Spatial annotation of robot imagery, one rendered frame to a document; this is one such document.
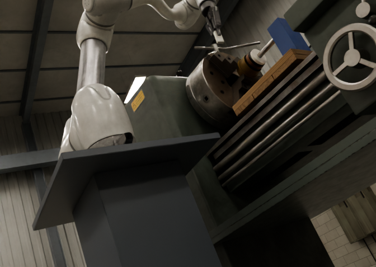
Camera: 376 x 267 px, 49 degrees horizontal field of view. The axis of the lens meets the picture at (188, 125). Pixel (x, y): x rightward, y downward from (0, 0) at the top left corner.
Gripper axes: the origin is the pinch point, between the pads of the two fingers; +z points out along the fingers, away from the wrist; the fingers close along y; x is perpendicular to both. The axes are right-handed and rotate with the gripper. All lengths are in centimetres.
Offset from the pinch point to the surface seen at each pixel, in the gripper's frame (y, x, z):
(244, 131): -12, 11, 58
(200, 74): -6.9, 17.9, 28.0
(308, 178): -38, 13, 89
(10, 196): 987, 158, -396
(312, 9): -64, 12, 56
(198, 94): -2.4, 18.4, 34.0
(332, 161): -46, 11, 89
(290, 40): -35, -4, 37
